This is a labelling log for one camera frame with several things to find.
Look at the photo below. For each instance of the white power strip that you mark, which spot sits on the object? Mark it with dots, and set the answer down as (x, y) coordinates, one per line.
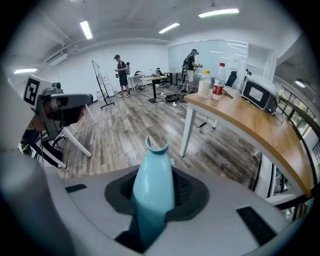
(174, 104)

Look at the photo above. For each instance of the teal dustpan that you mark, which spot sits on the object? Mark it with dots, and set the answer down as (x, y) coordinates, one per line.
(153, 187)

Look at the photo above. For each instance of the wooden table with white legs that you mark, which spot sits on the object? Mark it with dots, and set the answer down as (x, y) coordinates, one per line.
(262, 125)

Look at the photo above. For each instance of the dark table with white legs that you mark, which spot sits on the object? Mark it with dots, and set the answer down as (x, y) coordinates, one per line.
(77, 142)

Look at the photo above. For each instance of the ceiling strip light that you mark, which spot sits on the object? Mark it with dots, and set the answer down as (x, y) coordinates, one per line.
(218, 12)
(25, 71)
(300, 83)
(86, 30)
(169, 27)

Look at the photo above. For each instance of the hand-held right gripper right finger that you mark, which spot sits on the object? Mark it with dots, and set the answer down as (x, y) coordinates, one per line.
(220, 225)

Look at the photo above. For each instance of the black equipment on floor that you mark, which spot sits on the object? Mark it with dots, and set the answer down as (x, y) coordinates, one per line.
(173, 97)

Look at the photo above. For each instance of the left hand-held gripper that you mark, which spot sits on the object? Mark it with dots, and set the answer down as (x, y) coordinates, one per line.
(47, 112)

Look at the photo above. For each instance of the red cap bottle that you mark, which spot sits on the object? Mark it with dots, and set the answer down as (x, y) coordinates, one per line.
(218, 86)

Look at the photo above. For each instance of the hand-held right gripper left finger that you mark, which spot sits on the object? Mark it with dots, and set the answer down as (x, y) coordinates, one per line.
(95, 205)

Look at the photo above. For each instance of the white device with screen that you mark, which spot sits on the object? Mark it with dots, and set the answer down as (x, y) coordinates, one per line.
(260, 93)

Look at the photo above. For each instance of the frosted glass partition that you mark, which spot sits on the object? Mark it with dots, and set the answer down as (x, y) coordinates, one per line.
(212, 57)

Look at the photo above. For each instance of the black railing with wooden handrail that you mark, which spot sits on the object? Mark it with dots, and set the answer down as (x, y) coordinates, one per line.
(300, 112)

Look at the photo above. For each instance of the white side table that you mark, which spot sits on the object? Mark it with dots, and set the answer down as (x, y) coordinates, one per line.
(135, 77)

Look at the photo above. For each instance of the yellow table with black base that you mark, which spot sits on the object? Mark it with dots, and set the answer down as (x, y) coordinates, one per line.
(155, 78)

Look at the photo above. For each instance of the yellow cap bottle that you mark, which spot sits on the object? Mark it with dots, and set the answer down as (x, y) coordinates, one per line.
(204, 87)

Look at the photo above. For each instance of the wooden desk with black legs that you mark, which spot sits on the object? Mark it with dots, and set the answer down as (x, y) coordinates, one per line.
(173, 73)

